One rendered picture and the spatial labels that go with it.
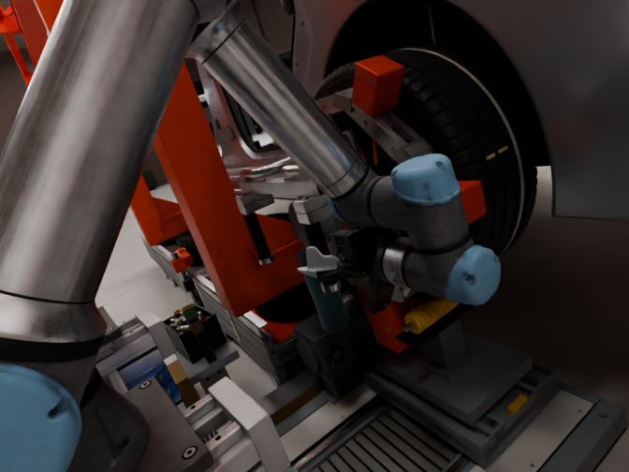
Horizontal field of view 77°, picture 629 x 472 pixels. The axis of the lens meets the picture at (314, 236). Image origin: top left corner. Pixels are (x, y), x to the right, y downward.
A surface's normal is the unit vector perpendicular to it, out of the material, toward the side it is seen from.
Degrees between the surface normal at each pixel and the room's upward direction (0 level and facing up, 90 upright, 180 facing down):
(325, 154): 102
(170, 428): 0
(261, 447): 90
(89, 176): 97
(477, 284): 90
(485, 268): 90
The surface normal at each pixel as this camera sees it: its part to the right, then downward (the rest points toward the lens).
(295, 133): -0.01, 0.62
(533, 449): -0.30, -0.91
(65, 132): 0.26, 0.00
